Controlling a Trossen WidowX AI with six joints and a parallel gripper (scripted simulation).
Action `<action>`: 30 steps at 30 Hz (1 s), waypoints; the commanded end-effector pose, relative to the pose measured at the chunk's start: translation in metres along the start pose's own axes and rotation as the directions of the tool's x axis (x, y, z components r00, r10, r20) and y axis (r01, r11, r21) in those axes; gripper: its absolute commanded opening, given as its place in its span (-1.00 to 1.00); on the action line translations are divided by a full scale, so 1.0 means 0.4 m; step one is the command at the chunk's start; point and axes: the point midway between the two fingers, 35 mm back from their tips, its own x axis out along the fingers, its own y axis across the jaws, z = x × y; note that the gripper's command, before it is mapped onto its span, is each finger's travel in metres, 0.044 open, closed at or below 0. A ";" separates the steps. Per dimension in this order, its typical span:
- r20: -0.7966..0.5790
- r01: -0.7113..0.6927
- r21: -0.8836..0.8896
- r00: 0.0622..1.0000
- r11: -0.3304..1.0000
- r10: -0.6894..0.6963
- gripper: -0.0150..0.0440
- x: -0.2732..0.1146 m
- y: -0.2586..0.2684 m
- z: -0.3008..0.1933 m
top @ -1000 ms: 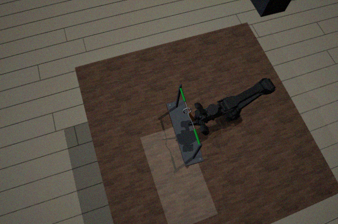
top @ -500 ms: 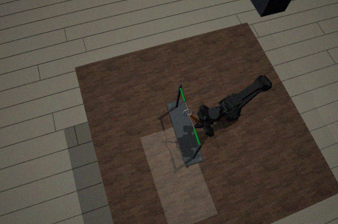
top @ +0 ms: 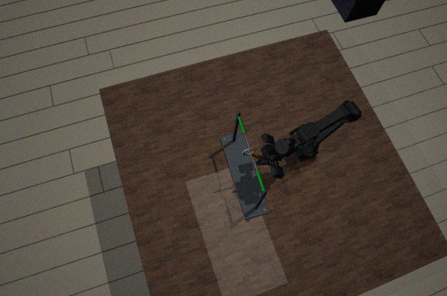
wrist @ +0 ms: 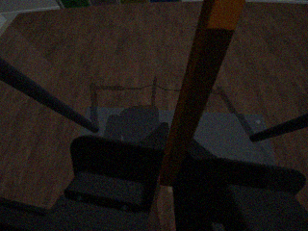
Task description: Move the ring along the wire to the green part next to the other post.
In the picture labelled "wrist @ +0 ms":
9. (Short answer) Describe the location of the orange handle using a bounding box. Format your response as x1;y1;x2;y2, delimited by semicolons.
160;0;245;187

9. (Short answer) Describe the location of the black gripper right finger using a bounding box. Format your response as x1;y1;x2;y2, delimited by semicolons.
172;139;306;231

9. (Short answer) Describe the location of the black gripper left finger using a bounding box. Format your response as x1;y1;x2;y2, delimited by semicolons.
69;122;169;215

